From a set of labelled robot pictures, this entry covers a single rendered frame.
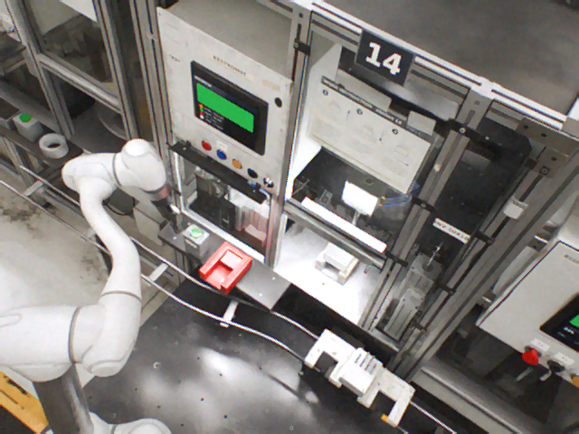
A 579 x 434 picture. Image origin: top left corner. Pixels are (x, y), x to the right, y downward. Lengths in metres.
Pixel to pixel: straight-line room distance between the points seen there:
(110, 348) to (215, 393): 0.85
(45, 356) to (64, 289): 1.79
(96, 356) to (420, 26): 1.02
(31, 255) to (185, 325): 1.33
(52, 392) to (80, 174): 0.61
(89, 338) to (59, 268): 1.91
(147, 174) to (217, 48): 0.45
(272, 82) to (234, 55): 0.12
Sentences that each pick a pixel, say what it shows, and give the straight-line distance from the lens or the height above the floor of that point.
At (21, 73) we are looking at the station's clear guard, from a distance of 2.52.
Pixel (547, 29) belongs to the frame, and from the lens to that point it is 1.41.
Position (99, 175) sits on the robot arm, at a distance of 1.72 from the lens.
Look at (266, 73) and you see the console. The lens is 1.40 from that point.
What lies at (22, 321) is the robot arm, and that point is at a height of 1.51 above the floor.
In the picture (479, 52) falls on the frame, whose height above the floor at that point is 2.01.
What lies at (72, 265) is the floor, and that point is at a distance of 3.25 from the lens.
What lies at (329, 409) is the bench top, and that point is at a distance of 2.15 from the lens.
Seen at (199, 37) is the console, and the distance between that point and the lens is 1.50.
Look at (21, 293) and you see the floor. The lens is 3.24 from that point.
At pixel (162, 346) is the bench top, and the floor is 0.68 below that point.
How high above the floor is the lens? 2.73
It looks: 55 degrees down
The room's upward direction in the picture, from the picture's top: 10 degrees clockwise
